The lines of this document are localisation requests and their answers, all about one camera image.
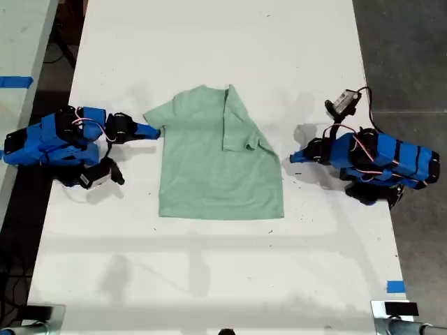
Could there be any pale green T-shirt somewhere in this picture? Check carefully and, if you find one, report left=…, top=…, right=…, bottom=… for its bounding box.
left=142, top=83, right=286, bottom=221

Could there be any long blue tape strip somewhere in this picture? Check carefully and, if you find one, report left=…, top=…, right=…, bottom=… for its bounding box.
left=0, top=75, right=34, bottom=89

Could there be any white side table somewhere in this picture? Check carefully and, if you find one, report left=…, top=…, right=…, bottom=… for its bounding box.
left=0, top=0, right=61, bottom=226

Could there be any short blue tape strip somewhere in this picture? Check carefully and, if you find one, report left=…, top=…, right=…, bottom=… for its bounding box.
left=386, top=280, right=407, bottom=295

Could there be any grey metal clamp plate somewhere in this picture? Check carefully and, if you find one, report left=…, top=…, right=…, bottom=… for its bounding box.
left=20, top=304, right=68, bottom=332
left=370, top=299, right=420, bottom=329

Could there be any small black box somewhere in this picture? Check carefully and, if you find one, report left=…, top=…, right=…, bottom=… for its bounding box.
left=383, top=301, right=420, bottom=317
left=20, top=305, right=54, bottom=320

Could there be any camera black stalk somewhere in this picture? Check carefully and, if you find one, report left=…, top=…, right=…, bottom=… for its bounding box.
left=321, top=113, right=352, bottom=141
left=99, top=140, right=115, bottom=163

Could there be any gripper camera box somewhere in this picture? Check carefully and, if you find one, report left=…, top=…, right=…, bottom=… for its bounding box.
left=324, top=88, right=362, bottom=117
left=79, top=158, right=126, bottom=191

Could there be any camera black cable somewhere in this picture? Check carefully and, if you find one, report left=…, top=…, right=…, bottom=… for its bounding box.
left=358, top=86, right=377, bottom=133

